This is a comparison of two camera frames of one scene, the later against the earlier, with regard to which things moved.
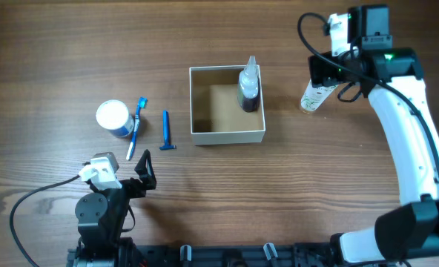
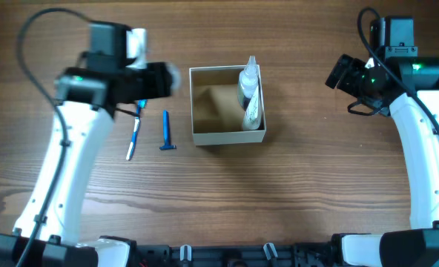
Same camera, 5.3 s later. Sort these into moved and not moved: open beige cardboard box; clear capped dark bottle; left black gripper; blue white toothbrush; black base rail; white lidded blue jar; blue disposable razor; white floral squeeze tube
Moved: white lidded blue jar; white floral squeeze tube; left black gripper
Not moved: blue white toothbrush; clear capped dark bottle; blue disposable razor; black base rail; open beige cardboard box
